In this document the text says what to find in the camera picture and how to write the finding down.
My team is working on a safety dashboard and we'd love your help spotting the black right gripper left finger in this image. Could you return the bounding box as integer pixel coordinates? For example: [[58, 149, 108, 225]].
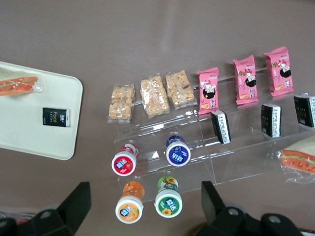
[[0, 181, 92, 236]]

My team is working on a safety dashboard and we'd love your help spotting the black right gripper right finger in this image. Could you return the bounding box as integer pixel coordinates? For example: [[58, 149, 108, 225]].
[[195, 181, 304, 236]]

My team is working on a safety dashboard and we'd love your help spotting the green gum bottle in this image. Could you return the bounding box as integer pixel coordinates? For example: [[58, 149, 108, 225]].
[[154, 176, 184, 218]]

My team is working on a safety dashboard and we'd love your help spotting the orange gum bottle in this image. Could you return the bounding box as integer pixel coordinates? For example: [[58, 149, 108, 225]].
[[115, 181, 146, 224]]

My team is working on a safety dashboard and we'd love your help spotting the red gum bottle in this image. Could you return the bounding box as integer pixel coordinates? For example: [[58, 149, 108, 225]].
[[111, 143, 140, 177]]

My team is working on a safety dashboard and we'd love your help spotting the blue gum bottle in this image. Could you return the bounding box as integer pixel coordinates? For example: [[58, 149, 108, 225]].
[[165, 134, 191, 167]]

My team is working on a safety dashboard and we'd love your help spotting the cream plastic tray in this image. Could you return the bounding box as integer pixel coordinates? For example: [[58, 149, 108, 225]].
[[0, 60, 84, 161]]

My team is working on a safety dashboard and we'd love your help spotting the clear acrylic step stand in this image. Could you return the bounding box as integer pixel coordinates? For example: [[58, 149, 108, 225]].
[[191, 66, 315, 185], [113, 108, 215, 204]]

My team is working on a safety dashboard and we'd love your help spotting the black tissue pack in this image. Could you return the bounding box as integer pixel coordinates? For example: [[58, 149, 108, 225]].
[[260, 103, 282, 138], [42, 107, 71, 128], [210, 110, 232, 145], [293, 92, 315, 128]]

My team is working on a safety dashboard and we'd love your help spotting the wrapped triangle sandwich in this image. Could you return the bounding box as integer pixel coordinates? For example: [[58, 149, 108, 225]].
[[0, 67, 45, 97], [279, 135, 315, 184]]

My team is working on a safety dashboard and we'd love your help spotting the clear-wrapped peanut brittle pack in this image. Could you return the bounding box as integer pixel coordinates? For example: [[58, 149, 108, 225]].
[[139, 73, 171, 119], [164, 70, 198, 110], [107, 84, 136, 124]]

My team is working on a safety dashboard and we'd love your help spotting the pink cookie pack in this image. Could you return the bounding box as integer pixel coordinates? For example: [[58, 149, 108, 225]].
[[196, 66, 220, 116], [232, 54, 259, 106], [263, 46, 295, 97]]

